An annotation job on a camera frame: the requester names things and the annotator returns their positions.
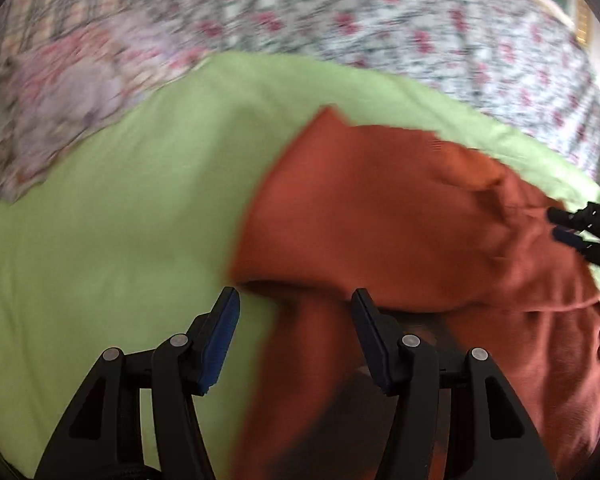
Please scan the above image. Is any rust orange knit sweater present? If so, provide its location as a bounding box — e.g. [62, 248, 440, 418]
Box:
[230, 108, 600, 479]

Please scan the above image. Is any white floral quilt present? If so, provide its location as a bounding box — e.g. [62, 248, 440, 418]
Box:
[129, 0, 600, 185]

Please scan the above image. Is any purple floral pillow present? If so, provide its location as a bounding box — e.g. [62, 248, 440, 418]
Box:
[0, 11, 209, 202]

